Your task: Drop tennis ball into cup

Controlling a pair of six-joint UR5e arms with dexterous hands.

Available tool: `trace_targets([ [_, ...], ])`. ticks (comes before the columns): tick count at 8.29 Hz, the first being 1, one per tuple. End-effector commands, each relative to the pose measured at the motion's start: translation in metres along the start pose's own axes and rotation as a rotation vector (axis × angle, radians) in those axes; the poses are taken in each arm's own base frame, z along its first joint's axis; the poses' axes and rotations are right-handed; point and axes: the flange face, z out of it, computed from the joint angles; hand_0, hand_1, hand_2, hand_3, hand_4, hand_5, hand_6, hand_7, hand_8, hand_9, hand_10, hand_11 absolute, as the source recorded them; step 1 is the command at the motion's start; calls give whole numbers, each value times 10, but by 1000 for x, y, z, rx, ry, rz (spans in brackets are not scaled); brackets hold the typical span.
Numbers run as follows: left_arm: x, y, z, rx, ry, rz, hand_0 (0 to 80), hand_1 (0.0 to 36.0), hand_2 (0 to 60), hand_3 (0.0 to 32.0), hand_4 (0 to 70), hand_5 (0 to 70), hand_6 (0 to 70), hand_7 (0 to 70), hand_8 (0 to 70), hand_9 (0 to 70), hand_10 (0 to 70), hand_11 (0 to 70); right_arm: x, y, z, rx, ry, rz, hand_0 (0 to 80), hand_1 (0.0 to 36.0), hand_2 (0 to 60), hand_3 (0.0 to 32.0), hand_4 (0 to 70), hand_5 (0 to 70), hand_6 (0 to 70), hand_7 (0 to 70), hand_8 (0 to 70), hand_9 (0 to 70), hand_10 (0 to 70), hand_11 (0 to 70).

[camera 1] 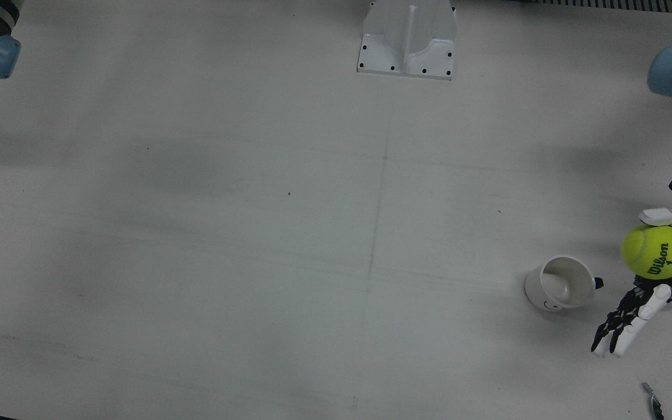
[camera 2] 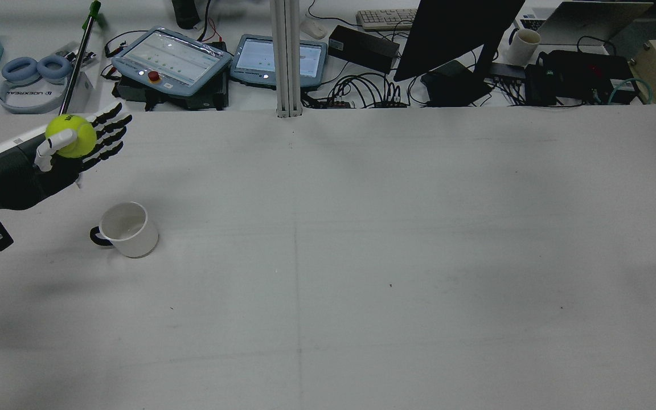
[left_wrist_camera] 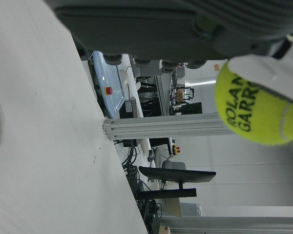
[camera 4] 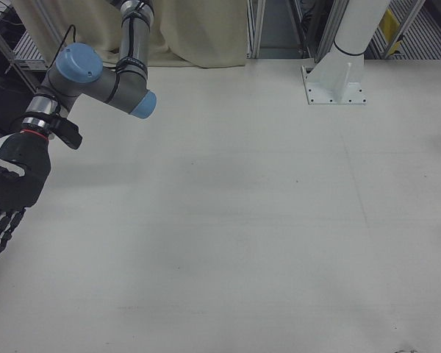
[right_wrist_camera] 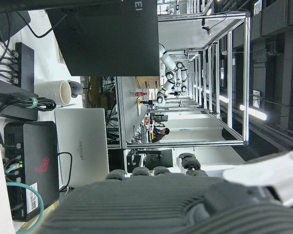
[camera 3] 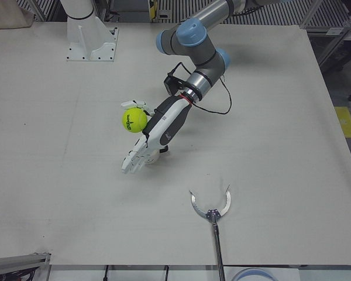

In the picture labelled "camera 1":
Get metal slatted grille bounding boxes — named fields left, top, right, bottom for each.
left=537, top=0, right=672, bottom=13

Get yellow tennis ball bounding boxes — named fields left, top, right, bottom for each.
left=621, top=225, right=672, bottom=281

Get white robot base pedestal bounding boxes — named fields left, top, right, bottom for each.
left=357, top=0, right=458, bottom=81

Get metal claw on rod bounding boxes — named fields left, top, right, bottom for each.
left=641, top=382, right=665, bottom=420

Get white mug black handle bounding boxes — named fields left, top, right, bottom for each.
left=524, top=255, right=604, bottom=312

